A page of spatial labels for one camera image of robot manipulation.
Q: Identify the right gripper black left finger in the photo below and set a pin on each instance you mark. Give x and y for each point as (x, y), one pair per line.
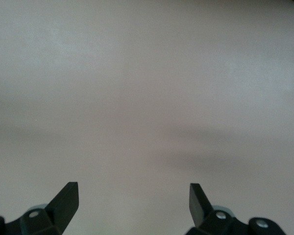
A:
(61, 208)

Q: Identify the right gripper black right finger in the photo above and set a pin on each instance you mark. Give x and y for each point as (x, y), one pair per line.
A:
(198, 208)

